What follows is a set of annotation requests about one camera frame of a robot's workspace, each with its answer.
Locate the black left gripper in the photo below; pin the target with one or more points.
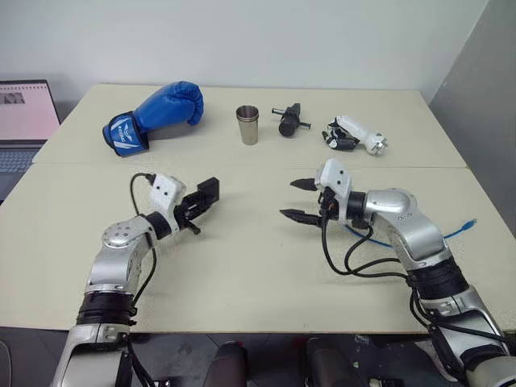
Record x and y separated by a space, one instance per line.
184 210

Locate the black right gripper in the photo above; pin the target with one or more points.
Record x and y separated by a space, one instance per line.
327 201

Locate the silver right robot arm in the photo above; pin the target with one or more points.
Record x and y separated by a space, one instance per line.
411 230

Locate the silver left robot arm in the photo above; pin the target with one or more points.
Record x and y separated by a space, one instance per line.
121 238

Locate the spare black gripper unit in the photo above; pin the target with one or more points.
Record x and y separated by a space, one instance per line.
288 123

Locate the stainless steel cup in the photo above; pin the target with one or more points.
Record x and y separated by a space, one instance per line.
248 132

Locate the spare white robot hand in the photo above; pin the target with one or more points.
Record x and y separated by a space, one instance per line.
356 129

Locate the blue boxing glove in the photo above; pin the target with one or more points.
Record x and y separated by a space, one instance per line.
169 105

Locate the dark rounded shape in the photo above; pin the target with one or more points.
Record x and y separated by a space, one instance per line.
230 363
326 363

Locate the grey laptop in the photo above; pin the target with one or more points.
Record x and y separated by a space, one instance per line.
24 117

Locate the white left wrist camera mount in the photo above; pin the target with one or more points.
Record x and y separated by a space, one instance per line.
165 191

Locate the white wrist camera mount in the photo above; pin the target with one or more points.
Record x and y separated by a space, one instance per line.
337 173
165 191

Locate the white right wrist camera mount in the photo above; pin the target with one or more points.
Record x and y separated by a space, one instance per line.
337 173

